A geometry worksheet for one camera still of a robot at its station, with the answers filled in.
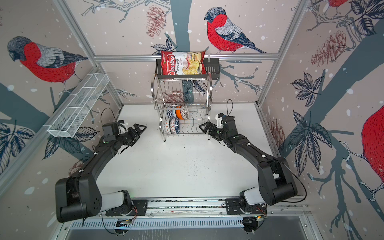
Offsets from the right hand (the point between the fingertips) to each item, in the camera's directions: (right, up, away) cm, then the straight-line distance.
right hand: (202, 131), depth 86 cm
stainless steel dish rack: (-12, +17, +17) cm, 27 cm away
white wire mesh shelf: (-67, +15, -8) cm, 69 cm away
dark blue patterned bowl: (-17, +2, +15) cm, 23 cm away
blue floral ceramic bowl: (-18, +12, +12) cm, 25 cm away
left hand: (-35, +1, -1) cm, 35 cm away
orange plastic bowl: (-15, +11, +12) cm, 22 cm away
